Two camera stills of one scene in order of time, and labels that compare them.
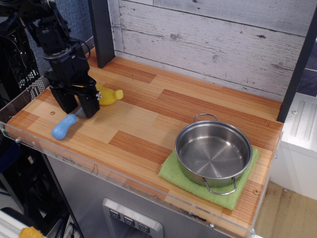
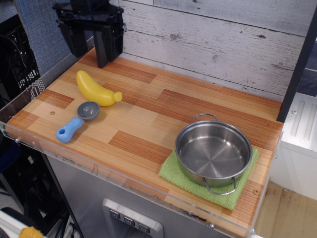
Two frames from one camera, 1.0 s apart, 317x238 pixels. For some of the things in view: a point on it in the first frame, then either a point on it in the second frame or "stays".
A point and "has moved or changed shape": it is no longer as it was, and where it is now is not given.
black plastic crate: [22, 70] stays
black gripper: [70, 68] to [109, 39]
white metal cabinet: [294, 167] stays
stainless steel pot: [213, 152] stays
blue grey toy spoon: [60, 129] has moved or changed shape
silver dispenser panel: [121, 221] stays
